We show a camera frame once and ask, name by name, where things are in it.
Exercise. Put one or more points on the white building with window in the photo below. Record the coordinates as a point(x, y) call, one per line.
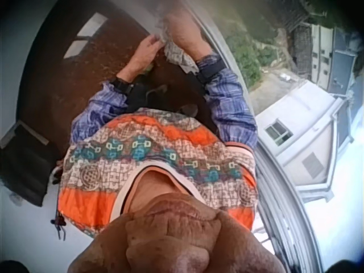
point(307, 142)

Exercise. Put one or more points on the person's legs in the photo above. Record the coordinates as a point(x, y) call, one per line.
point(159, 95)

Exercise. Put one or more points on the black wrist band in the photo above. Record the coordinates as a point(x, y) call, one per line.
point(122, 86)
point(211, 70)

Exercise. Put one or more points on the patterned white brown cloth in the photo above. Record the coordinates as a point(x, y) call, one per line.
point(177, 55)

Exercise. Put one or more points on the grey buildings with roofs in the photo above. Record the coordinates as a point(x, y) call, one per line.
point(321, 57)

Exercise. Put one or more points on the person's left hand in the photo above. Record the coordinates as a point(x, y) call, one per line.
point(140, 58)

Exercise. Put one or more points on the green bushes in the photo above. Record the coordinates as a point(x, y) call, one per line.
point(247, 57)

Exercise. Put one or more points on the grey metal window frame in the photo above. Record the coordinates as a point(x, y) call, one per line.
point(284, 199)

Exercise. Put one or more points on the person's right hand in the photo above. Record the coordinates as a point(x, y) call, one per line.
point(189, 34)

